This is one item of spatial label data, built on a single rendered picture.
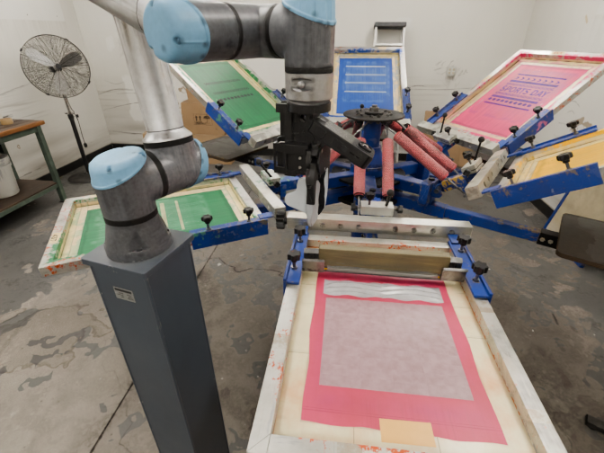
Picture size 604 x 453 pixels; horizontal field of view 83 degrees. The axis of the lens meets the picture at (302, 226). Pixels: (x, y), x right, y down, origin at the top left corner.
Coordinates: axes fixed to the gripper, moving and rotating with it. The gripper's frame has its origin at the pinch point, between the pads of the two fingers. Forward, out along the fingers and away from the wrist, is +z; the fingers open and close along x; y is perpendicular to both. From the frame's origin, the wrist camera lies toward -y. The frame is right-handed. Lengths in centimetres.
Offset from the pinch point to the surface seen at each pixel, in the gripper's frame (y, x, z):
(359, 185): 6, -83, 28
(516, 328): -93, -142, 136
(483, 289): -40, -37, 36
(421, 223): -21, -65, 32
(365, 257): -5.2, -36.7, 32.4
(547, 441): -47, 6, 37
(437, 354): -28, -12, 41
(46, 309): 208, -56, 136
